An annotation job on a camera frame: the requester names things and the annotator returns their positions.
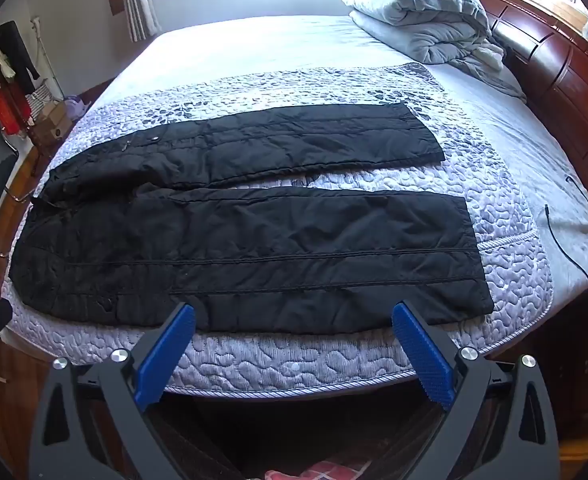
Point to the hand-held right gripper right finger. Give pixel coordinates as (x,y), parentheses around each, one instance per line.
(419,355)

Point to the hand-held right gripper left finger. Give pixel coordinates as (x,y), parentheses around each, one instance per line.
(166,355)

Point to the black pants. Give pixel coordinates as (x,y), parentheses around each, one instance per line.
(249,250)

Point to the red plaid cloth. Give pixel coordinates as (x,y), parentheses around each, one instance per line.
(334,467)

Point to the cardboard box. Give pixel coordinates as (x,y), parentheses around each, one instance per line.
(53,125)

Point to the red bag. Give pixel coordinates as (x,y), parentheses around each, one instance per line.
(11,112)

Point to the dark clothes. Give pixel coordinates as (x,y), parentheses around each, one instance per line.
(16,52)

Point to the folded grey duvet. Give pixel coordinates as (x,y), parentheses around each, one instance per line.
(424,40)

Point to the wooden headboard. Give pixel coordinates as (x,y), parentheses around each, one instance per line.
(564,75)

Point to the bed with pale blue sheet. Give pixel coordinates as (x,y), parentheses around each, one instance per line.
(274,50)

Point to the grey striped curtain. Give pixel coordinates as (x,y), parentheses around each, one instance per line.
(141,5)

